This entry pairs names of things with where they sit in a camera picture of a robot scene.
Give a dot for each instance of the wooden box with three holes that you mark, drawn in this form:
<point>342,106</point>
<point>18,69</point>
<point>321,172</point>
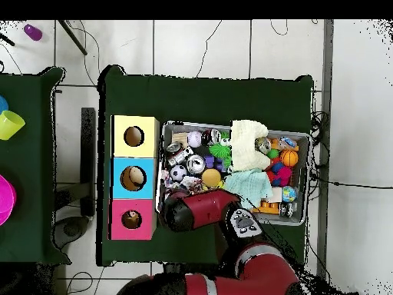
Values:
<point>134,178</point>

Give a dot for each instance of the cream knitted cloth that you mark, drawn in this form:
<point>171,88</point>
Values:
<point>249,144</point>

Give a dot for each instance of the orange toy basketball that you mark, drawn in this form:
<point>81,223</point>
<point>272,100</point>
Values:
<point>288,158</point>

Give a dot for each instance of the silver crushed can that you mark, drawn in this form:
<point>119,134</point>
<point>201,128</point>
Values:
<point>174,148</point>

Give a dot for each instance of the green side table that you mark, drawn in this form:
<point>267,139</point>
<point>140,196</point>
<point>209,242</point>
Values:
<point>37,166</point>

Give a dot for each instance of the lime green cup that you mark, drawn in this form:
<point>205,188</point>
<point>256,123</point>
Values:
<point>9,125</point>

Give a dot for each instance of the small purple bottle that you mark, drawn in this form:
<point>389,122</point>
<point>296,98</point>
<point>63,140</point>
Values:
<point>32,32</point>

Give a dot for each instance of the dark green table cloth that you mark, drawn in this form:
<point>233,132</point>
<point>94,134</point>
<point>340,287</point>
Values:
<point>202,98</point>

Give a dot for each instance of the small soccer ball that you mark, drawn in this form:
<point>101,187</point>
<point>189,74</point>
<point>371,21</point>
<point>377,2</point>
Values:
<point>178,173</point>

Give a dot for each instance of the black tripod leg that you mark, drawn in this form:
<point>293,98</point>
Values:
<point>72,37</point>

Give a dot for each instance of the mint green knitted cloth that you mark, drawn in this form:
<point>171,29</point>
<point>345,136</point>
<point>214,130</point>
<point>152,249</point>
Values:
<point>249,184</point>

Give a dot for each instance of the open silver can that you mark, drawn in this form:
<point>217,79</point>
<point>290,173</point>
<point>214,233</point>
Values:
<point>195,164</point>

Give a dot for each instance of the green spiky ball with eyes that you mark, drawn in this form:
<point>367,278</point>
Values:
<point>221,149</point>

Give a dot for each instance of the shallow clear mesh bin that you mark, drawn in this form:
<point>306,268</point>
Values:
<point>301,212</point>

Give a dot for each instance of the small globe ball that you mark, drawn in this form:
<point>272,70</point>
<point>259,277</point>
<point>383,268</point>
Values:
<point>288,194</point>

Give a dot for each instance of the blue disc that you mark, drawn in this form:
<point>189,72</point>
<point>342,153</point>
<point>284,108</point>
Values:
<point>2,104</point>

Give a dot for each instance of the pink disc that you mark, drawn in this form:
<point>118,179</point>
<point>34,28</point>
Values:
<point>5,196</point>

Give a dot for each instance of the white toy baseball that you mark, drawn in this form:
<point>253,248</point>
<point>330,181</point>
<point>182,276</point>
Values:
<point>194,139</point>

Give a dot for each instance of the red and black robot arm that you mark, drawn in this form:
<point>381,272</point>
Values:
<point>202,209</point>

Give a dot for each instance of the toy burger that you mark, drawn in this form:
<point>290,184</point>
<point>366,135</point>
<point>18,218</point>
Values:
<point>211,178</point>

